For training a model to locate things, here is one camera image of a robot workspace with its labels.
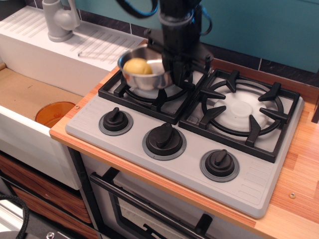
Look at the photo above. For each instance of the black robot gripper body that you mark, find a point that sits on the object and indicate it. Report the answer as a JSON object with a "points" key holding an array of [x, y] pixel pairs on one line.
{"points": [[186, 45]]}

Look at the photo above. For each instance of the upper wooden drawer front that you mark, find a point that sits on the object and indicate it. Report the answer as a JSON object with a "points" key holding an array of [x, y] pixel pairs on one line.
{"points": [[45, 187]]}

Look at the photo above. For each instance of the black stove knob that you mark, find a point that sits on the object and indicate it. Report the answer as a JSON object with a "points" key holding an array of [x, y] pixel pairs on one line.
{"points": [[164, 143], [115, 122], [219, 166]]}

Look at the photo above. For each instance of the grey toy faucet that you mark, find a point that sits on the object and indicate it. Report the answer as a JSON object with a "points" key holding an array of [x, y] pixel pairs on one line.
{"points": [[60, 22]]}

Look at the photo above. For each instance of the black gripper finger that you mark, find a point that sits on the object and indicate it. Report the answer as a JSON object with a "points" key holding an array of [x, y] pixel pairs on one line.
{"points": [[181, 72], [164, 48]]}

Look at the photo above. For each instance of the black burner grate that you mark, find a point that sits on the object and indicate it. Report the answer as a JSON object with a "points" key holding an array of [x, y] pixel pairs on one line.
{"points": [[167, 109], [283, 107]]}

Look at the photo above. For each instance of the black left burner grate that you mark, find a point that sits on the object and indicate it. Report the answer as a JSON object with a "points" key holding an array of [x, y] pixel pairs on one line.
{"points": [[167, 109]]}

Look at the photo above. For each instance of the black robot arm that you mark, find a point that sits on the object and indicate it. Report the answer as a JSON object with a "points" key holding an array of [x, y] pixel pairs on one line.
{"points": [[172, 13]]}

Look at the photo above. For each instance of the yellow toy potato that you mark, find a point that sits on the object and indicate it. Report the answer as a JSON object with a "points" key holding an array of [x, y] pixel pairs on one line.
{"points": [[138, 66]]}

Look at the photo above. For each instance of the grey toy stove top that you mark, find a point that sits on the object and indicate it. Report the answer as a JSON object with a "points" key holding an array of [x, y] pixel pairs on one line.
{"points": [[250, 192]]}

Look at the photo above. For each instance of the black left stove knob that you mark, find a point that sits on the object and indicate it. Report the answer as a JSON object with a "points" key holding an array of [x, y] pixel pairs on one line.
{"points": [[115, 122]]}

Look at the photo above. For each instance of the black right stove knob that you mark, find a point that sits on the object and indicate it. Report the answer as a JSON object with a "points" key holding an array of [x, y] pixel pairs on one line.
{"points": [[219, 166]]}

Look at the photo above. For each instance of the oven door with black handle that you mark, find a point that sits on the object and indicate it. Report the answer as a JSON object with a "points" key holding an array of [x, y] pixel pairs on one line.
{"points": [[106, 182]]}

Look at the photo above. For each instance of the stainless steel saucepan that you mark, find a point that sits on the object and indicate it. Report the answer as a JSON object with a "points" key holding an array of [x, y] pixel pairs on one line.
{"points": [[159, 79]]}

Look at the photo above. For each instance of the black middle stove knob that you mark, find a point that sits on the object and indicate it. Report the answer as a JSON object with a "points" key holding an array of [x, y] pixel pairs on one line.
{"points": [[164, 143]]}

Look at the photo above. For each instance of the lower wooden drawer front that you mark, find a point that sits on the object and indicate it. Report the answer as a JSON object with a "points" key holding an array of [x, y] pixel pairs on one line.
{"points": [[63, 220]]}

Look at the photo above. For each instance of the white toy sink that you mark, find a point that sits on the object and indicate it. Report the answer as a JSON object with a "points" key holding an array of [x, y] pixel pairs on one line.
{"points": [[35, 72]]}

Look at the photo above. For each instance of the black right burner grate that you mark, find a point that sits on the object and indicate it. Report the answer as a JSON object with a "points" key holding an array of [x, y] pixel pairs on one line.
{"points": [[283, 107]]}

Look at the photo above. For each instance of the wooden drawer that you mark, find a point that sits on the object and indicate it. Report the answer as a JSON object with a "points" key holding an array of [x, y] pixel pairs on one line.
{"points": [[63, 220], [45, 187]]}

